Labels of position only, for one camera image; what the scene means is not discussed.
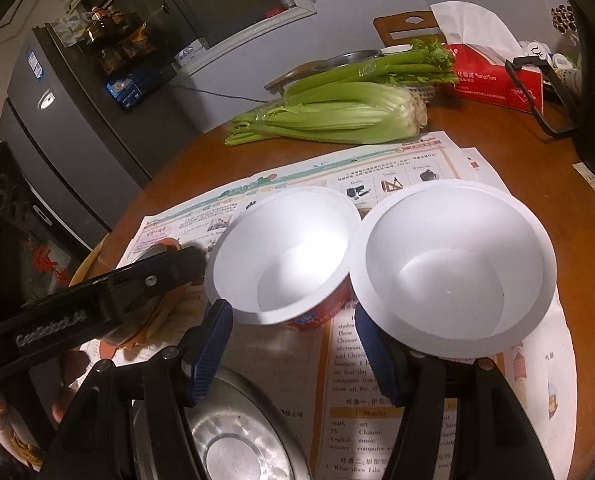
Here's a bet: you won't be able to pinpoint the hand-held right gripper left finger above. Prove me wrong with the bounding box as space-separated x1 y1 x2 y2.
42 299 234 480

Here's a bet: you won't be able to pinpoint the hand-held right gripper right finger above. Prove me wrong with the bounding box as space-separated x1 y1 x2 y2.
355 304 548 480

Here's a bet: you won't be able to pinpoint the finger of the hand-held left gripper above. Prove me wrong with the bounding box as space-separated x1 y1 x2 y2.
122 245 208 307

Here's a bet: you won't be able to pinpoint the large red plate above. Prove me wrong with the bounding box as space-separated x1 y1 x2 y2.
98 285 178 361

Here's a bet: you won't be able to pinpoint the white bowl red label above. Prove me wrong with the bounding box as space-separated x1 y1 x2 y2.
205 186 362 332

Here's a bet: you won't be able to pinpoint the white paper bowl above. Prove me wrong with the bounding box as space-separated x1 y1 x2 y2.
350 178 557 359

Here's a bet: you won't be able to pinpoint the person's left hand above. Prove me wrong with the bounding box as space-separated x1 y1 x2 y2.
0 350 91 424

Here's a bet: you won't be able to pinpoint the text newspaper sheet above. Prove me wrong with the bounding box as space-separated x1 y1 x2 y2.
78 300 578 480

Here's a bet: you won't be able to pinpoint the steel bowl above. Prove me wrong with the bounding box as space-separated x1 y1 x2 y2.
130 365 313 480

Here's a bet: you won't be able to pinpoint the glass door red decals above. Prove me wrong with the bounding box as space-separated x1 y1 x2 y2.
0 145 98 311

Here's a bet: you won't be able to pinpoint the colourful picture newspaper sheet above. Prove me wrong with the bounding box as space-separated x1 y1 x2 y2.
128 132 483 281

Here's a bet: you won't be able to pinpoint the grey refrigerator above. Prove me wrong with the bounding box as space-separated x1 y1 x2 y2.
0 25 203 251

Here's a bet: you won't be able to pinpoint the blue box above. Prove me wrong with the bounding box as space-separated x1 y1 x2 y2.
106 77 143 111

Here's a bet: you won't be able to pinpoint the white box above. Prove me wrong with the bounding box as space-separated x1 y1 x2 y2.
175 40 208 66

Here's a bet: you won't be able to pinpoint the thick celery bunch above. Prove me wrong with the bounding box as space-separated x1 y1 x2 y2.
224 81 428 148

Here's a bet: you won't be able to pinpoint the cluster of bottles and jars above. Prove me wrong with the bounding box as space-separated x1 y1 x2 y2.
80 5 158 76

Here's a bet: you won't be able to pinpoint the leafy celery bunch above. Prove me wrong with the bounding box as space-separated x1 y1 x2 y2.
282 37 461 98

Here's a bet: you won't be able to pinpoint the red tissue box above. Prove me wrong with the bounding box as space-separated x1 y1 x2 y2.
430 2 545 113

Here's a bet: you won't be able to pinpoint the wooden chair with cut-out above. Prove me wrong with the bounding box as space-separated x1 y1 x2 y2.
372 10 445 48

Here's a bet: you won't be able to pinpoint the small white container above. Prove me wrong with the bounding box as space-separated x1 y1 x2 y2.
520 39 553 58

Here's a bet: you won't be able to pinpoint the black cable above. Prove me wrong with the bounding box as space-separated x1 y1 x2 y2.
172 82 258 103

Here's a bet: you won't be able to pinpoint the white window frame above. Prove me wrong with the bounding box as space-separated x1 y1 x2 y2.
148 0 318 76

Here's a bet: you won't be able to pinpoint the black metal bracket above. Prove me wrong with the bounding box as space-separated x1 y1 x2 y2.
505 56 578 136

